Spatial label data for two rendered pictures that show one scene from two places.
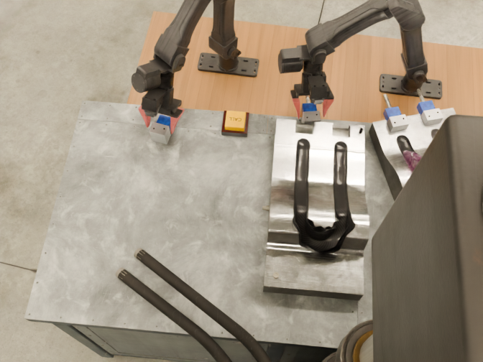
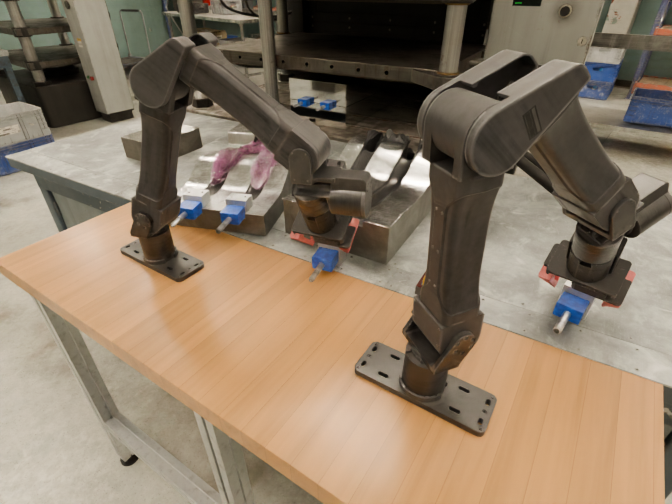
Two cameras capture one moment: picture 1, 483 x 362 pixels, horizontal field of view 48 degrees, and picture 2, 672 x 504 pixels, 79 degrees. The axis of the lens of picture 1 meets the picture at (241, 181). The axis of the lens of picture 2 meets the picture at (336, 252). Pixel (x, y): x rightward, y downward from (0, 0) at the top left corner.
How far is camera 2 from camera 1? 183 cm
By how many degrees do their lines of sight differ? 80
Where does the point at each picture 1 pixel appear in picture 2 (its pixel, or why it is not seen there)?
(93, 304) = not seen: hidden behind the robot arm
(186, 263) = (529, 204)
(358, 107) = (251, 260)
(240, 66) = (398, 367)
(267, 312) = not seen: hidden behind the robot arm
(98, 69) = not seen: outside the picture
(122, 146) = (645, 317)
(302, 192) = (395, 176)
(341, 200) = (361, 163)
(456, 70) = (80, 258)
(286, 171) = (403, 193)
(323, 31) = (299, 123)
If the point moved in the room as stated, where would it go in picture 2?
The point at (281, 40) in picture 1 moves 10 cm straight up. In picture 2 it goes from (279, 399) to (273, 350)
